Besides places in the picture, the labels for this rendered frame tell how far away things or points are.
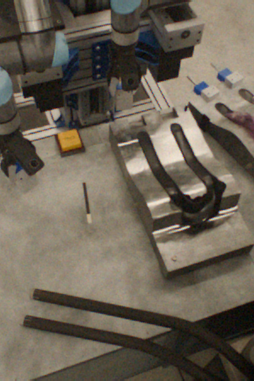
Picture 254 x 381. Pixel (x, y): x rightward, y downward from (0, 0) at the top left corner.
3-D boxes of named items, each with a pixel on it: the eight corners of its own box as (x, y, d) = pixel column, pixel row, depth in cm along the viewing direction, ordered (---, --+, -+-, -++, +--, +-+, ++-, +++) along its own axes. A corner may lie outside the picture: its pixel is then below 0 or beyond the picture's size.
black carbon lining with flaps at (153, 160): (133, 137, 145) (134, 117, 137) (181, 124, 148) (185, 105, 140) (176, 234, 128) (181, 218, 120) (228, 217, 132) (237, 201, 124)
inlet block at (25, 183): (-6, 167, 133) (-10, 156, 128) (8, 156, 135) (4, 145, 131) (25, 194, 129) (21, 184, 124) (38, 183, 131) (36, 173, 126)
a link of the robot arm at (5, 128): (25, 111, 107) (-4, 132, 104) (27, 124, 111) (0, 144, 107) (3, 93, 109) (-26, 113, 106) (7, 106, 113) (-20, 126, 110)
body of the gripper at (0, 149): (12, 133, 124) (3, 103, 113) (33, 152, 121) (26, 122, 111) (-11, 150, 121) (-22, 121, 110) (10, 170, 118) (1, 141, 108)
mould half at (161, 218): (109, 140, 152) (109, 113, 141) (182, 121, 158) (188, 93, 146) (166, 280, 129) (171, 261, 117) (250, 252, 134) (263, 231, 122)
